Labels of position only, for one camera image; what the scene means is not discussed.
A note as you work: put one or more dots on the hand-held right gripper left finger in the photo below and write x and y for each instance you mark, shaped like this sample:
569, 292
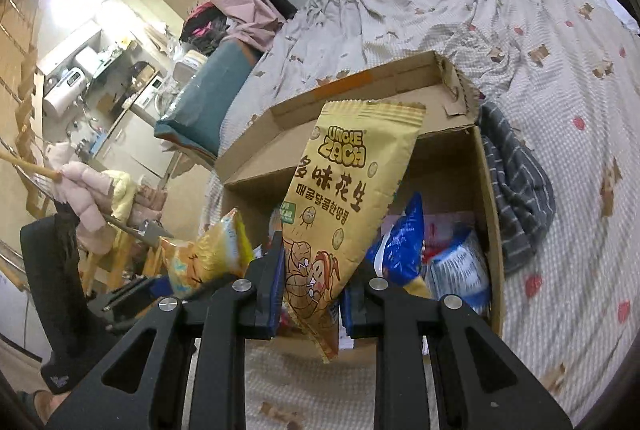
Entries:
260, 305

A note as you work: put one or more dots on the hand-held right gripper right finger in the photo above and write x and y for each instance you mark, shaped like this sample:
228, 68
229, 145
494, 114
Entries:
360, 310

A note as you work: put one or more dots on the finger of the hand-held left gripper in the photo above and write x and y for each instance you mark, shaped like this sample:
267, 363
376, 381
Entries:
132, 296

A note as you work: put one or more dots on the yellow chips packet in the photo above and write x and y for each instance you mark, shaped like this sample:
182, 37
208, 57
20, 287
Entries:
210, 260

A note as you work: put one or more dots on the blue cartoon snack packet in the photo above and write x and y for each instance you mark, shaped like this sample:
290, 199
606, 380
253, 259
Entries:
405, 240

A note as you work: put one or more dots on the yellow peanut packet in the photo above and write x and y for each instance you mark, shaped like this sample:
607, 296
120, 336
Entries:
340, 190

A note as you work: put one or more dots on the brown cardboard box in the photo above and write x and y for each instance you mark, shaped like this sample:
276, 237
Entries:
350, 84

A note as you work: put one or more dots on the person's left hand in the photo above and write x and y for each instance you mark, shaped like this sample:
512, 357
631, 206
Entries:
45, 405

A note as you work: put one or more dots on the pink puffer jacket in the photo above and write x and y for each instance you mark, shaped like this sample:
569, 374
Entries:
85, 190

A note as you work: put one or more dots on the wooden rack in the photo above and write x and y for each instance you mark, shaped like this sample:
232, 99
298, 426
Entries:
30, 164

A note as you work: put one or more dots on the white kitchen base cabinet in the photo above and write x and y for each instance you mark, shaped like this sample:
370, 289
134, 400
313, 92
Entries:
135, 129

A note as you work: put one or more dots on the grey striped cloth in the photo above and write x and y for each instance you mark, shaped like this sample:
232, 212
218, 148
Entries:
520, 200

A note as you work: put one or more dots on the white water heater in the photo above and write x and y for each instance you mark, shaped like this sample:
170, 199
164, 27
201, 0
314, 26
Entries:
65, 92

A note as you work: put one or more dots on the teal padded bed board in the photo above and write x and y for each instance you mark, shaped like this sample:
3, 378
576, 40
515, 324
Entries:
210, 94

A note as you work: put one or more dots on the white plastic container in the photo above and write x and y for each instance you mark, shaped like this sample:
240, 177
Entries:
190, 63

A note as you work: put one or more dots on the pile of clothes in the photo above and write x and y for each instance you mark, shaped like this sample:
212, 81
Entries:
205, 22

